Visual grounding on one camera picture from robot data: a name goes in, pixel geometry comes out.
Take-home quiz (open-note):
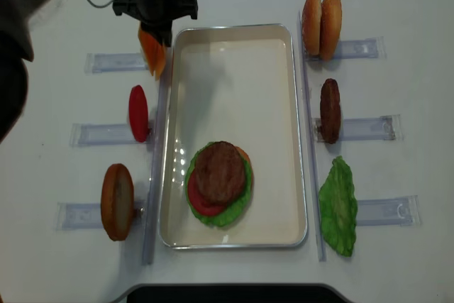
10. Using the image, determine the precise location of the clear bun holder bar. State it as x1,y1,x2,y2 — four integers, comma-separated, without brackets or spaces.
304,35,387,62
55,202,104,231

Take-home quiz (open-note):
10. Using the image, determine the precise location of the standing green lettuce leaf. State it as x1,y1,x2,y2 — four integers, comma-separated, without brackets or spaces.
319,155,358,258

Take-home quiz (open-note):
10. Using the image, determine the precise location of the brown meat patty on stack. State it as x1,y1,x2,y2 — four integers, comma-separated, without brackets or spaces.
194,141,246,205

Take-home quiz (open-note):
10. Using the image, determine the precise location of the left clear acrylic rail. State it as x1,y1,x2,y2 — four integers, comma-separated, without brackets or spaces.
142,48,173,265

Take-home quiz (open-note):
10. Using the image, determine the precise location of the bottom bun slice on tray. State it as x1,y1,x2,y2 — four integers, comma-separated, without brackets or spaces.
236,146,254,202

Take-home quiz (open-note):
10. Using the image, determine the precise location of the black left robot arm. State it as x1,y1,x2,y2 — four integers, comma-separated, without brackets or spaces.
1,0,198,138

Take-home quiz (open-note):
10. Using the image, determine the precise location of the clear right bun holder bar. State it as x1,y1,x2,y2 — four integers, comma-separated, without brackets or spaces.
304,35,387,62

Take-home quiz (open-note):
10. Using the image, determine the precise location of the red tomato slice on stack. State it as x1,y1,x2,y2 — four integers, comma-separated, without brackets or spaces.
187,171,226,216

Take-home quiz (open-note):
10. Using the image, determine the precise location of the standing bun slice left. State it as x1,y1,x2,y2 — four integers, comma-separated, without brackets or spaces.
101,163,134,241

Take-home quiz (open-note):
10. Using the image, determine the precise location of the green lettuce leaf on stack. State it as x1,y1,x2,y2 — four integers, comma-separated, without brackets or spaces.
184,141,250,228

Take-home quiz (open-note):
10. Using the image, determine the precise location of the orange cheese slice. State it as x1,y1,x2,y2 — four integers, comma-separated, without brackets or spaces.
138,26,159,78
155,44,167,80

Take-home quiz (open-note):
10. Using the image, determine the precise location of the standing bun top inner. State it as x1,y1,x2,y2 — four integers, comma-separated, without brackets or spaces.
319,0,342,60

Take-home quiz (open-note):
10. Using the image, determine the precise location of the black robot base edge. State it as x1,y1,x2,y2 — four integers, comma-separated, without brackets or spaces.
126,284,346,302

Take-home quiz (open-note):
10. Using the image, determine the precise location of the orange cheese slice front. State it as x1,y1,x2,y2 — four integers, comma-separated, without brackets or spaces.
138,26,159,78

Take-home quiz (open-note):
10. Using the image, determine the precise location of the orange cheese slice rear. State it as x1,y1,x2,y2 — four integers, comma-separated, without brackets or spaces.
155,44,167,80

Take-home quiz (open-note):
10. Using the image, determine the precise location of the clear left bun holder bar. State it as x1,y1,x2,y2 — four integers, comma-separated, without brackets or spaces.
55,202,104,231

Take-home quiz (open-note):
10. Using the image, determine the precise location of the clear cheese holder bar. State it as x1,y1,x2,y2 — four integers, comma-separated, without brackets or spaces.
84,53,148,74

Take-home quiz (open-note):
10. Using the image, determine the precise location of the standing brown meat patty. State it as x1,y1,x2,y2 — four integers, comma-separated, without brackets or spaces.
320,79,341,144

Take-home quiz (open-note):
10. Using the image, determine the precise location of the clear lettuce holder bar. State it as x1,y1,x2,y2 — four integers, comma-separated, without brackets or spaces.
356,195,421,226

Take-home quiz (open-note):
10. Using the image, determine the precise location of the standing bun top outer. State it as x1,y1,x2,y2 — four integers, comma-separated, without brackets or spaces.
301,0,322,55

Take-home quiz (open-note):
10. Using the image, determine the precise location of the white rectangular metal tray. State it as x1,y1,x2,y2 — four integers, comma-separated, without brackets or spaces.
158,23,307,249

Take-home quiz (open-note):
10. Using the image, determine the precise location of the clear patty holder bar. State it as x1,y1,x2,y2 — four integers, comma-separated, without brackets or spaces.
312,114,404,143

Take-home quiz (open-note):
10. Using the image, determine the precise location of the clear tomato holder bar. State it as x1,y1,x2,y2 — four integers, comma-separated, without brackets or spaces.
70,123,138,147

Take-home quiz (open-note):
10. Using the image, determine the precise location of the standing red tomato slice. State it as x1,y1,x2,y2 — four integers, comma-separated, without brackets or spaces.
128,85,149,143

